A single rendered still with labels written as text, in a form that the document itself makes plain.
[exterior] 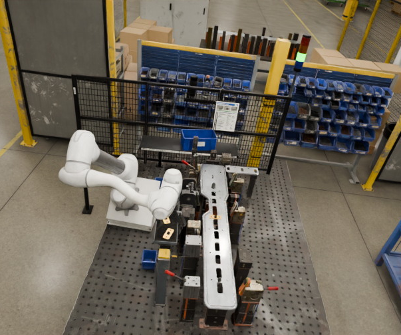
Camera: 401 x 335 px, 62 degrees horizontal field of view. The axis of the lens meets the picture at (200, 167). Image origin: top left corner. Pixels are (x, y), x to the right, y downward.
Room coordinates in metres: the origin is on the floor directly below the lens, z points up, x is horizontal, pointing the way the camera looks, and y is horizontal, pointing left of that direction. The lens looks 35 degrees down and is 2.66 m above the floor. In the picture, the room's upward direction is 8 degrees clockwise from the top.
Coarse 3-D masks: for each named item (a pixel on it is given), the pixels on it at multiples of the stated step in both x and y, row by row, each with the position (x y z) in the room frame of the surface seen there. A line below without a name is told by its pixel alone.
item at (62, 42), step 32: (0, 0) 3.76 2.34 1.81; (32, 0) 3.78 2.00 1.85; (64, 0) 3.78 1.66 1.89; (96, 0) 3.78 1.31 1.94; (32, 32) 3.78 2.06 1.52; (64, 32) 3.78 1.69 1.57; (96, 32) 3.78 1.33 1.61; (32, 64) 3.79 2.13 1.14; (64, 64) 3.78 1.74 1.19; (96, 64) 3.78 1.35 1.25; (32, 96) 3.79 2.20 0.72; (64, 96) 3.78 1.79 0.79; (96, 96) 3.79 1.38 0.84; (32, 128) 3.78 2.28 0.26; (64, 128) 3.80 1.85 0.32; (96, 128) 3.81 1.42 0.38
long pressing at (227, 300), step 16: (208, 176) 2.26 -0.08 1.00; (224, 176) 2.29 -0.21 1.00; (208, 192) 2.05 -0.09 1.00; (224, 192) 2.08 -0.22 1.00; (224, 208) 1.89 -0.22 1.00; (208, 224) 1.70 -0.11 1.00; (224, 224) 1.72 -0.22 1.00; (208, 240) 1.55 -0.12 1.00; (224, 240) 1.57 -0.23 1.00; (208, 256) 1.42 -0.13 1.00; (224, 256) 1.44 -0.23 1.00; (208, 272) 1.30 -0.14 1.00; (224, 272) 1.31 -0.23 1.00; (208, 288) 1.18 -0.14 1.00; (224, 288) 1.20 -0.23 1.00; (208, 304) 1.08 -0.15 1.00; (224, 304) 1.10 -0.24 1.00
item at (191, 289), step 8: (192, 280) 1.18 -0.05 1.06; (184, 288) 1.14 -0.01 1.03; (192, 288) 1.15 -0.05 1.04; (184, 296) 1.14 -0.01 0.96; (192, 296) 1.15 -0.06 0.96; (184, 304) 1.15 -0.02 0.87; (192, 304) 1.15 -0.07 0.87; (184, 312) 1.14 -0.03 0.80; (192, 312) 1.15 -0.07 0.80; (184, 320) 1.14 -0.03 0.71; (192, 320) 1.15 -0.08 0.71
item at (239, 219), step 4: (240, 208) 1.86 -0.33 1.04; (244, 208) 1.87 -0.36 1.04; (236, 212) 1.83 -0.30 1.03; (240, 212) 1.83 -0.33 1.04; (244, 212) 1.83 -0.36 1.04; (232, 216) 1.84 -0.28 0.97; (236, 216) 1.83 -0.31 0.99; (240, 216) 1.83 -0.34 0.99; (244, 216) 1.84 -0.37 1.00; (232, 220) 1.83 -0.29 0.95; (236, 220) 1.83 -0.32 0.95; (240, 220) 1.83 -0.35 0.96; (232, 224) 1.83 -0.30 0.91; (236, 224) 1.83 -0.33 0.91; (240, 224) 1.84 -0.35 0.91; (232, 228) 1.83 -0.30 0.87; (236, 228) 1.83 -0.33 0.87; (240, 228) 1.87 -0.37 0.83; (232, 232) 1.83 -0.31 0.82; (236, 232) 1.83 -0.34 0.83; (240, 232) 1.85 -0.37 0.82; (232, 236) 1.83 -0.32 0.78; (236, 236) 1.83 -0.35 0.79; (232, 240) 1.83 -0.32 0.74; (236, 240) 1.83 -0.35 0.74; (232, 244) 1.82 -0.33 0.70; (236, 244) 1.83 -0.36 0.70
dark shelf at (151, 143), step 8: (144, 136) 2.70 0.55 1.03; (152, 136) 2.72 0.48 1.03; (144, 144) 2.56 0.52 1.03; (152, 144) 2.58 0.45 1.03; (160, 144) 2.60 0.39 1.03; (168, 144) 2.62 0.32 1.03; (176, 144) 2.64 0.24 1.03; (216, 144) 2.74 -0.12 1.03; (224, 144) 2.76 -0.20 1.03; (232, 144) 2.78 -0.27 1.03; (176, 152) 2.54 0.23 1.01; (184, 152) 2.54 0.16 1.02; (200, 152) 2.56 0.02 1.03; (208, 152) 2.58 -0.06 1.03; (224, 152) 2.62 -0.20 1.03; (232, 152) 2.63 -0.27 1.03
